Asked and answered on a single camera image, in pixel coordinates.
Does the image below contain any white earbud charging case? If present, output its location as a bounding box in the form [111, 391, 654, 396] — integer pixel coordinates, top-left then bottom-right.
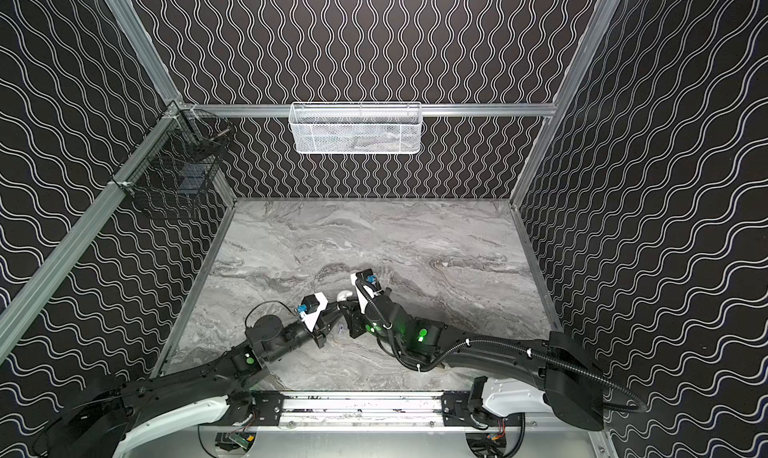
[336, 290, 357, 306]

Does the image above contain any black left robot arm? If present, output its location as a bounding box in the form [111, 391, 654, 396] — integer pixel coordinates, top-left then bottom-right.
[32, 303, 365, 457]

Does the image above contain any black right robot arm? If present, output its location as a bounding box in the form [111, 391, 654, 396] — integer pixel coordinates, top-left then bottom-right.
[341, 289, 647, 431]

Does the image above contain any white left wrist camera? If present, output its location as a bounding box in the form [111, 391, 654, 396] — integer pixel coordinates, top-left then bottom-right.
[296, 292, 329, 333]

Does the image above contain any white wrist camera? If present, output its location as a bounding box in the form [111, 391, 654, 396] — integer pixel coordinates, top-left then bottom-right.
[296, 292, 329, 333]
[350, 269, 383, 308]

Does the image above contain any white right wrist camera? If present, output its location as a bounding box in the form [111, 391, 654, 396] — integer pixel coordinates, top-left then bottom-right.
[350, 269, 383, 308]

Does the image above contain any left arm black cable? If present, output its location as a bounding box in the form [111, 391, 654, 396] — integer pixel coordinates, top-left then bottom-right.
[244, 300, 301, 330]

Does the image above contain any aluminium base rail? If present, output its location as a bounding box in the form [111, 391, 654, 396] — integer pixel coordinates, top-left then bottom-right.
[119, 389, 613, 435]

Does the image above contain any white wire mesh basket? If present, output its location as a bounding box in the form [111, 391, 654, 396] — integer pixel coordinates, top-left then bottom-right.
[288, 102, 424, 155]

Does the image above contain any black wire basket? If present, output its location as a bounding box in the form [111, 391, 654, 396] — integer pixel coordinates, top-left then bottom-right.
[118, 110, 235, 222]

